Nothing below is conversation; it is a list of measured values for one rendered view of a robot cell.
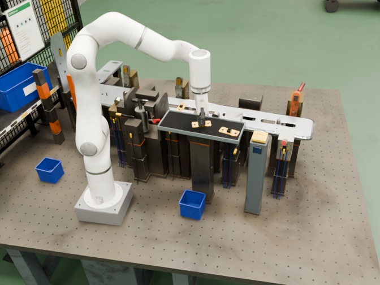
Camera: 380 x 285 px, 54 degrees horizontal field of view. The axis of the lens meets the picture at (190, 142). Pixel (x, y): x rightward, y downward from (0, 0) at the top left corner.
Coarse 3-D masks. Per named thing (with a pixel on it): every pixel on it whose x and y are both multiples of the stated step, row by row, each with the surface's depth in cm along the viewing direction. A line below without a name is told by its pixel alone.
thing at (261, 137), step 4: (256, 132) 160; (260, 132) 160; (264, 132) 160; (252, 136) 158; (256, 136) 158; (260, 136) 158; (264, 136) 158; (252, 140) 158; (256, 140) 157; (260, 140) 156; (264, 140) 156
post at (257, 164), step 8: (256, 144) 158; (264, 144) 157; (264, 152) 159; (256, 160) 163; (264, 160) 162; (248, 168) 167; (256, 168) 166; (264, 168) 167; (248, 176) 170; (256, 176) 169; (264, 176) 175; (248, 184) 173; (256, 184) 172; (248, 192) 177; (256, 192) 175; (248, 200) 180; (256, 200) 178; (248, 208) 183; (256, 208) 181
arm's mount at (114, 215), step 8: (88, 184) 193; (120, 184) 193; (128, 184) 193; (128, 192) 190; (80, 200) 184; (120, 200) 184; (128, 200) 191; (80, 208) 179; (88, 208) 179; (112, 208) 179; (120, 208) 180; (80, 216) 183; (88, 216) 182; (96, 216) 181; (104, 216) 180; (112, 216) 179; (120, 216) 181; (112, 224) 183; (120, 224) 182
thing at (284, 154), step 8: (280, 136) 174; (288, 136) 173; (280, 144) 173; (288, 144) 172; (280, 152) 176; (288, 152) 175; (280, 160) 180; (288, 160) 177; (280, 168) 181; (288, 168) 191; (280, 176) 186; (280, 184) 188; (272, 192) 194; (280, 192) 191
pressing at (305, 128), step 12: (108, 96) 219; (120, 96) 218; (168, 96) 217; (216, 108) 205; (228, 108) 204; (240, 108) 204; (276, 120) 194; (288, 120) 193; (300, 120) 193; (312, 120) 193; (276, 132) 185; (300, 132) 185; (312, 132) 185
